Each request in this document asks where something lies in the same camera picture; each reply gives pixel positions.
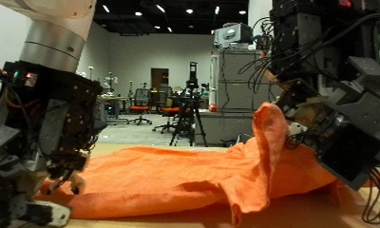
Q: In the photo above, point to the orange fabric shirt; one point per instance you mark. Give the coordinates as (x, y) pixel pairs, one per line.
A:
(156, 177)

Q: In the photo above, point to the white lab desk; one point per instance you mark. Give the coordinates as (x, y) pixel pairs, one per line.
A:
(112, 98)

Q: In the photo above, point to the orange office chair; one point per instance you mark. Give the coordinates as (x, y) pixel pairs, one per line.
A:
(140, 108)
(169, 110)

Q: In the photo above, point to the brown door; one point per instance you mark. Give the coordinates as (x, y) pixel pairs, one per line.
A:
(157, 76)

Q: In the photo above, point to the tall grey metal cabinet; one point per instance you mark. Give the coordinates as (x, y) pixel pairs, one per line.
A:
(236, 88)

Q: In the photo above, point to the low grey cabinet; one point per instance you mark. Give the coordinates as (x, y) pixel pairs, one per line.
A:
(219, 126)

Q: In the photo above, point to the small red ball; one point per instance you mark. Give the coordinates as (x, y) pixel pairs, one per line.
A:
(213, 107)

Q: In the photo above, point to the long ceiling light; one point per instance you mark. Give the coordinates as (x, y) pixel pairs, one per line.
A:
(105, 8)
(216, 9)
(169, 29)
(160, 8)

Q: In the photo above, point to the grey box device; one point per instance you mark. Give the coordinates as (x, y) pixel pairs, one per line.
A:
(233, 34)

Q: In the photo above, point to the round ceiling light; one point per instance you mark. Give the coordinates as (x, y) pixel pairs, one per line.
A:
(189, 11)
(139, 13)
(241, 12)

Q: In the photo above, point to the black camera tripod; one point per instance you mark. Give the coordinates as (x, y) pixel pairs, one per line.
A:
(192, 82)

